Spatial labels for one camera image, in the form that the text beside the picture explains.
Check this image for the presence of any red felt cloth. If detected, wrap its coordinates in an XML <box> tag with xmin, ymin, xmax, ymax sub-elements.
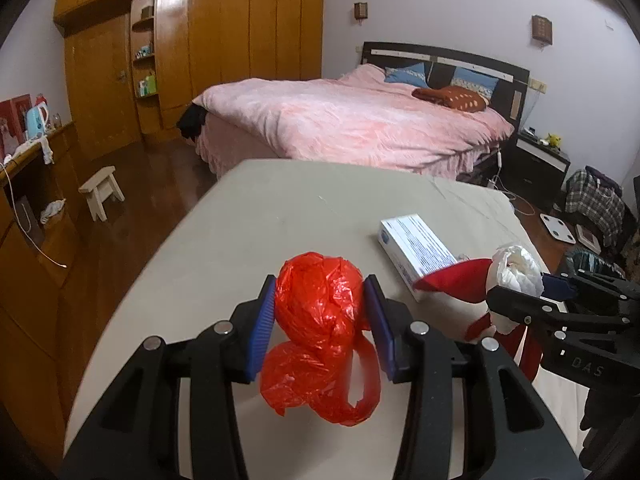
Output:
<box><xmin>413</xmin><ymin>257</ymin><xmax>544</xmax><ymax>380</ymax></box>

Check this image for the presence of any red plastic bag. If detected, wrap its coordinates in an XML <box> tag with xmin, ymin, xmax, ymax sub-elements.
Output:
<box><xmin>260</xmin><ymin>252</ymin><xmax>381</xmax><ymax>427</ymax></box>

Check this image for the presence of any white bathroom scale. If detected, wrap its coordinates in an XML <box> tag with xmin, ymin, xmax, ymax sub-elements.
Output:
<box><xmin>539</xmin><ymin>212</ymin><xmax>576</xmax><ymax>245</ymax></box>

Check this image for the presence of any plaid cloth on chair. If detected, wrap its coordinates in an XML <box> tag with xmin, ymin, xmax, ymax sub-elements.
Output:
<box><xmin>564</xmin><ymin>166</ymin><xmax>625</xmax><ymax>247</ymax></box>

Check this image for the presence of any black bedside table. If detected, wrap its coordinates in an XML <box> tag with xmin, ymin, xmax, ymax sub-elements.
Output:
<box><xmin>500</xmin><ymin>131</ymin><xmax>570</xmax><ymax>212</ymax></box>

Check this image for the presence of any white medicine box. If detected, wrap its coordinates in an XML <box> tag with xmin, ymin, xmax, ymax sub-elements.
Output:
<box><xmin>378</xmin><ymin>214</ymin><xmax>458</xmax><ymax>302</ymax></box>

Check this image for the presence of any pink covered bed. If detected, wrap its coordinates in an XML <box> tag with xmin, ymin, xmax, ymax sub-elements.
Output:
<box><xmin>176</xmin><ymin>41</ymin><xmax>529</xmax><ymax>180</ymax></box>

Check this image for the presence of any brown dotted pillow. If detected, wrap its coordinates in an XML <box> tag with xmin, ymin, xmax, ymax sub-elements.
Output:
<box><xmin>411</xmin><ymin>86</ymin><xmax>487</xmax><ymax>113</ymax></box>

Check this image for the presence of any white small stool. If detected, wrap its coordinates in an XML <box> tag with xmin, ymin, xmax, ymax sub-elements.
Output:
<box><xmin>78</xmin><ymin>166</ymin><xmax>125</xmax><ymax>222</ymax></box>

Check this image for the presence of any wooden desk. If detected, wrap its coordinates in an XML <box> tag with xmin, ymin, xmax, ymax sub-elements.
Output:
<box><xmin>1</xmin><ymin>122</ymin><xmax>87</xmax><ymax>413</ymax></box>

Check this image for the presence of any light blue kettle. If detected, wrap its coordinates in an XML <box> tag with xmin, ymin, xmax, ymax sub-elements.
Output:
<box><xmin>26</xmin><ymin>102</ymin><xmax>50</xmax><ymax>140</ymax></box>

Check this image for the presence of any wooden wardrobe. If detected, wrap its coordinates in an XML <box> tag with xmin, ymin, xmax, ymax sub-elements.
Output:
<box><xmin>53</xmin><ymin>0</ymin><xmax>323</xmax><ymax>159</ymax></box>

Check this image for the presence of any white charging cable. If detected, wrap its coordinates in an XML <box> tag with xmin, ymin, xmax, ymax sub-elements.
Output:
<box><xmin>487</xmin><ymin>152</ymin><xmax>536</xmax><ymax>219</ymax></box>

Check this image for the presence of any right wall lamp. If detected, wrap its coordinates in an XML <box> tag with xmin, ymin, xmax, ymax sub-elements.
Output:
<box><xmin>530</xmin><ymin>15</ymin><xmax>553</xmax><ymax>46</ymax></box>

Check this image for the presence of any wall lamp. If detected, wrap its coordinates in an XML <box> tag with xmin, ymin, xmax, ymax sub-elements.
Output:
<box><xmin>354</xmin><ymin>2</ymin><xmax>369</xmax><ymax>22</ymax></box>
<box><xmin>530</xmin><ymin>15</ymin><xmax>553</xmax><ymax>46</ymax></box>

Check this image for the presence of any left wall lamp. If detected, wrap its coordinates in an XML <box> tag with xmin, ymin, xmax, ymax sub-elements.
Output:
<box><xmin>354</xmin><ymin>2</ymin><xmax>369</xmax><ymax>22</ymax></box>

